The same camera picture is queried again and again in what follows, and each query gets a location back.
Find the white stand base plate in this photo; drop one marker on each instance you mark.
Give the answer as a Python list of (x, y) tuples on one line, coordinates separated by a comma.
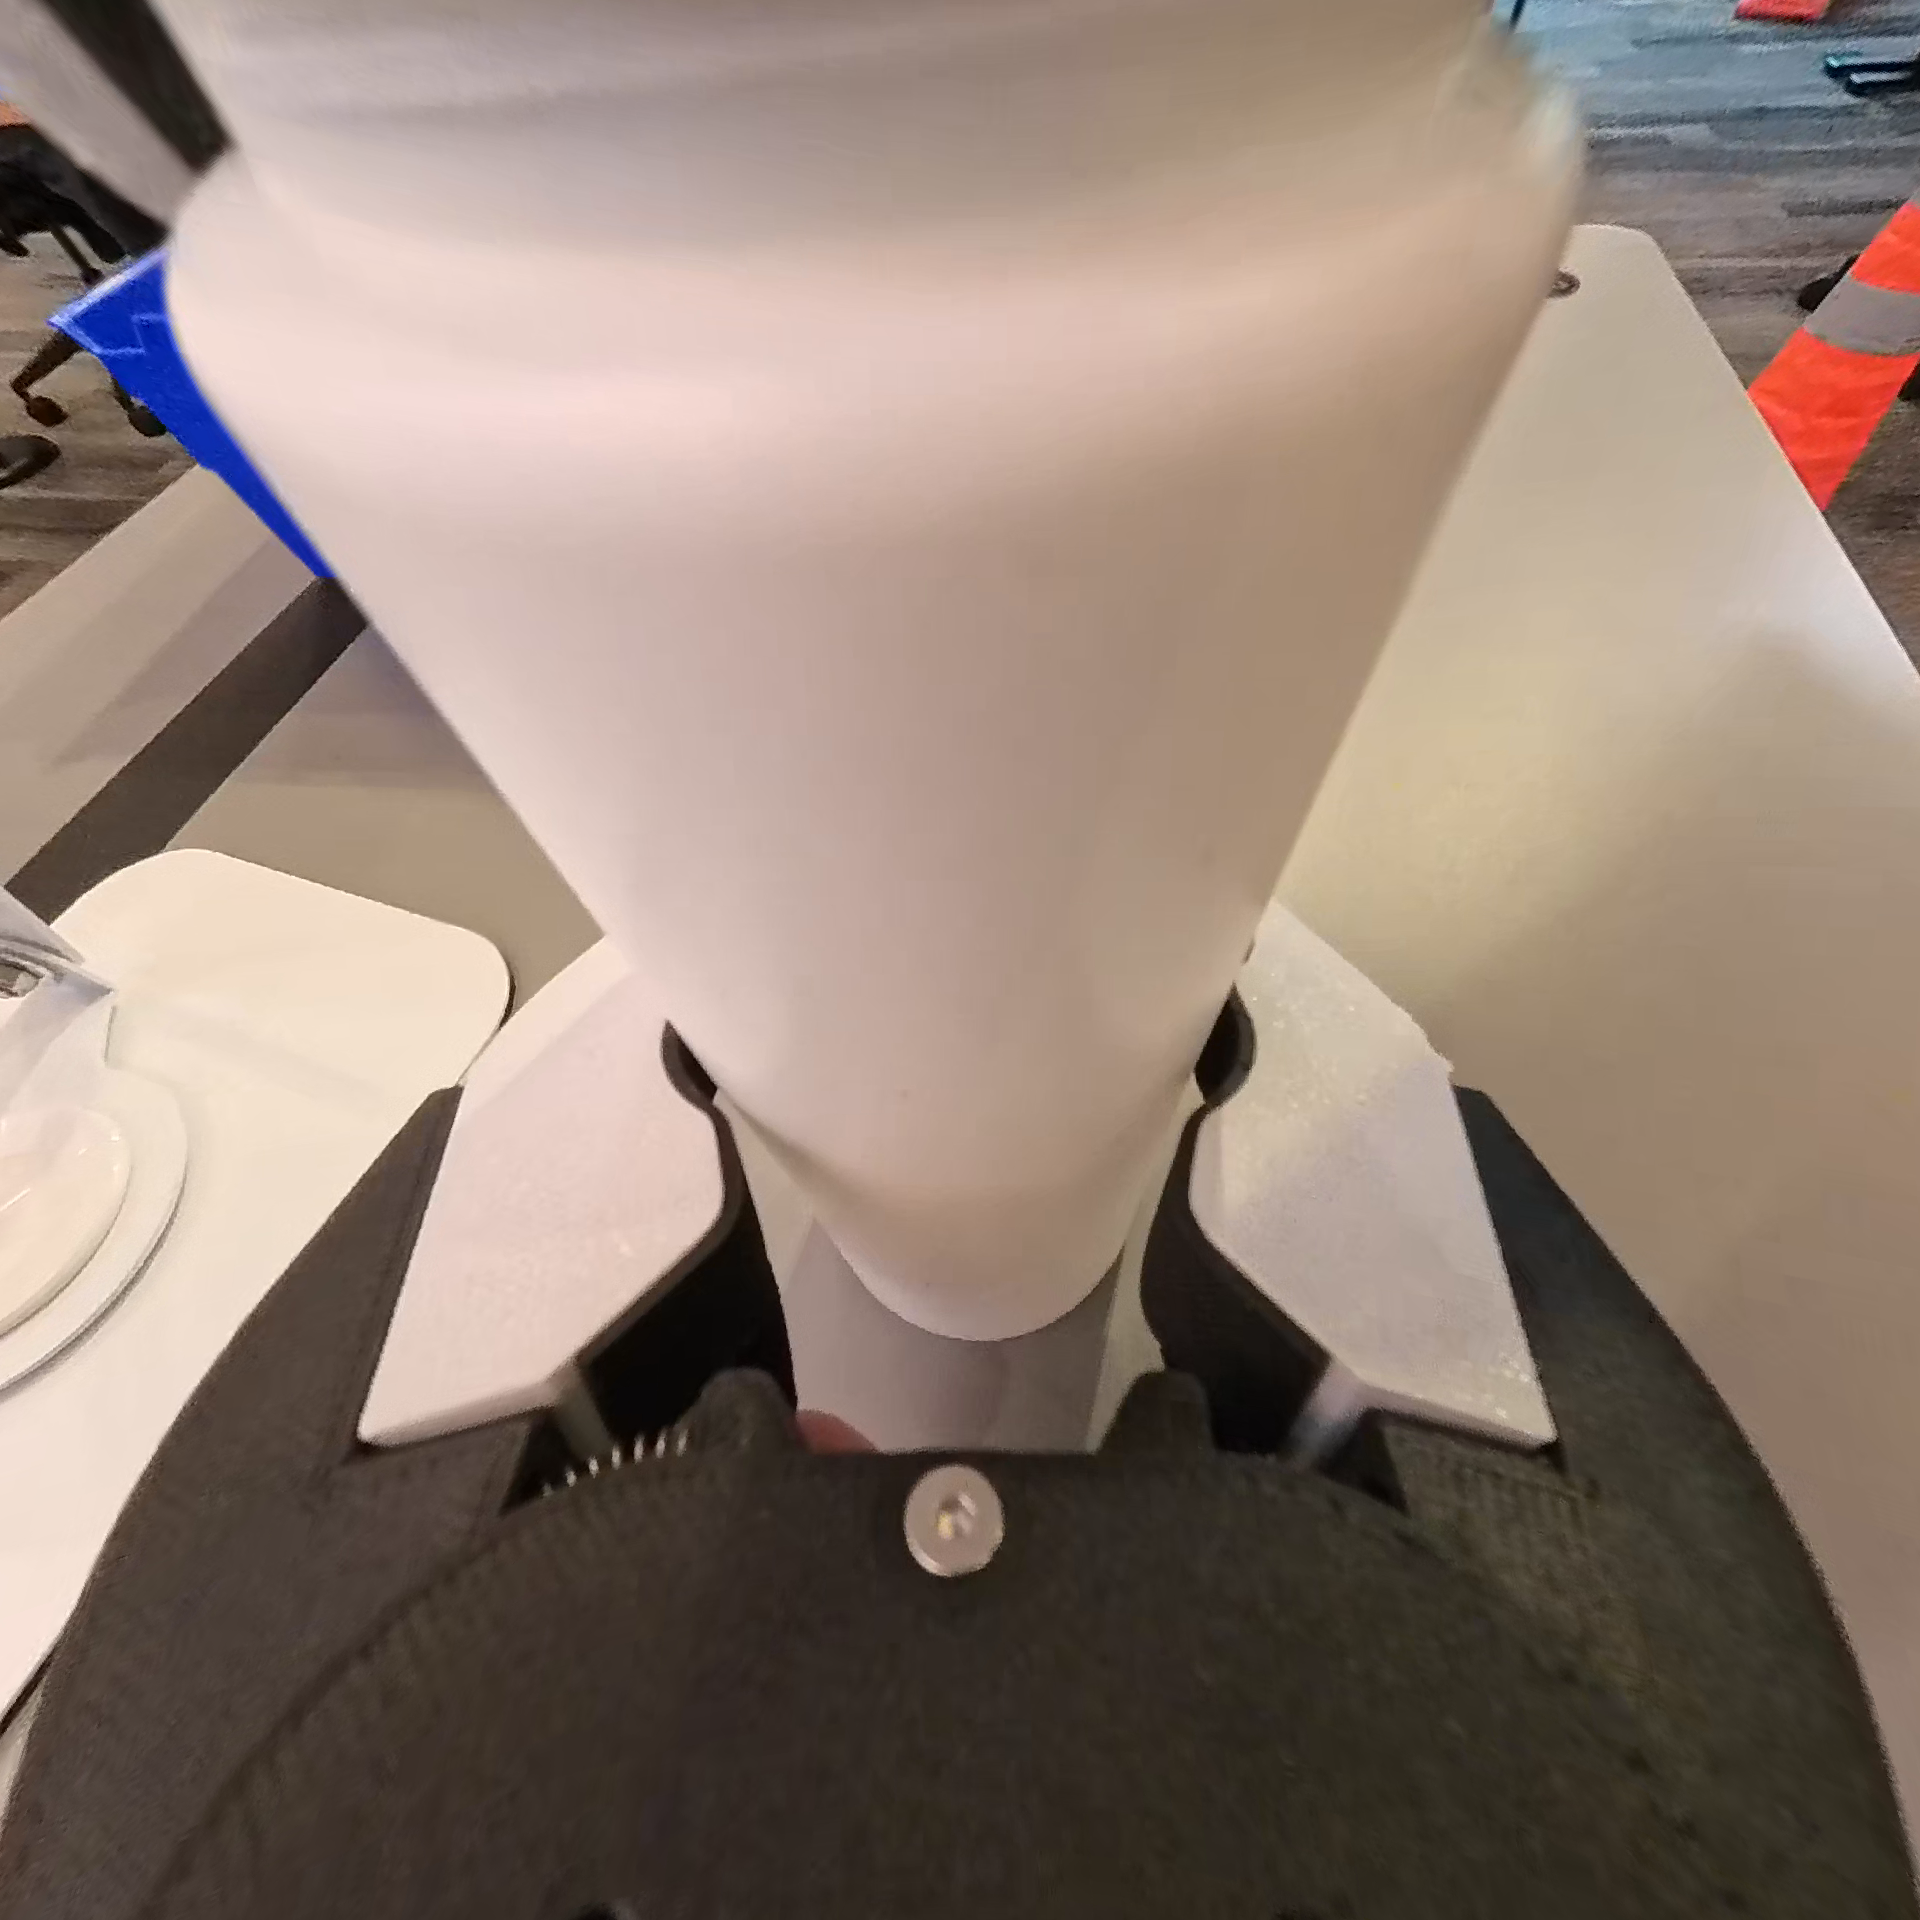
[(300, 989)]

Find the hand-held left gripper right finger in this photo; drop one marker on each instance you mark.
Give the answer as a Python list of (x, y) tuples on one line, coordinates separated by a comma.
[(1365, 1199)]

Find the blue plastic bin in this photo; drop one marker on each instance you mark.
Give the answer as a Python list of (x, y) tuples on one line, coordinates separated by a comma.
[(165, 378)]

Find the black office chair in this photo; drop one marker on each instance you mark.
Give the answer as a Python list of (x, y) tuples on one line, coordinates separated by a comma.
[(61, 286)]

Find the clear round stand foot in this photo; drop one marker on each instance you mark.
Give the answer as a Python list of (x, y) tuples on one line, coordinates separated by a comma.
[(61, 1170)]

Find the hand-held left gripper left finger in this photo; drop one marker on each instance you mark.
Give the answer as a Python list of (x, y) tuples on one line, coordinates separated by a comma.
[(556, 1232)]

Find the orange traffic cone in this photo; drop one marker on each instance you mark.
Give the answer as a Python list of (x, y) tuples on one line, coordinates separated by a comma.
[(1845, 347)]

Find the white bottle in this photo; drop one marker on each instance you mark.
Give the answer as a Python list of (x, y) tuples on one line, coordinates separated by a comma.
[(902, 659)]

